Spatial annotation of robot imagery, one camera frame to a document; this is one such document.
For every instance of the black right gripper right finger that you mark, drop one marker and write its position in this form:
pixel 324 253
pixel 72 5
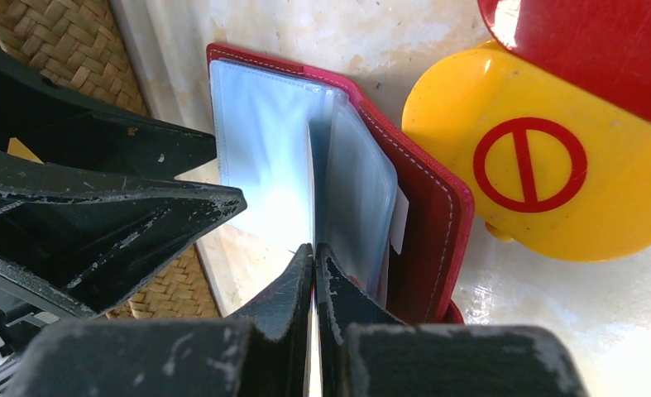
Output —
pixel 367 351

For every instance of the woven bamboo tray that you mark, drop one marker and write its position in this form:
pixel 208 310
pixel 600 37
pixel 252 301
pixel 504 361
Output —
pixel 77 44

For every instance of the red leather card holder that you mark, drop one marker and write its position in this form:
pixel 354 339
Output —
pixel 318 162

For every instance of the red yellow plastic case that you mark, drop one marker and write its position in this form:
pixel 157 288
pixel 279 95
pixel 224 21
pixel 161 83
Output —
pixel 549 125

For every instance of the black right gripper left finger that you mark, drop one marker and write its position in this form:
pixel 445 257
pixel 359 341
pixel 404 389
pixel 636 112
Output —
pixel 259 350

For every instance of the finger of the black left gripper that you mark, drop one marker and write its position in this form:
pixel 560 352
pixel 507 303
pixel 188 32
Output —
pixel 85 241
pixel 65 127

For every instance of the gold credit card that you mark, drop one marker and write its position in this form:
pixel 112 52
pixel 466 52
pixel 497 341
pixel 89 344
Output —
pixel 18 149

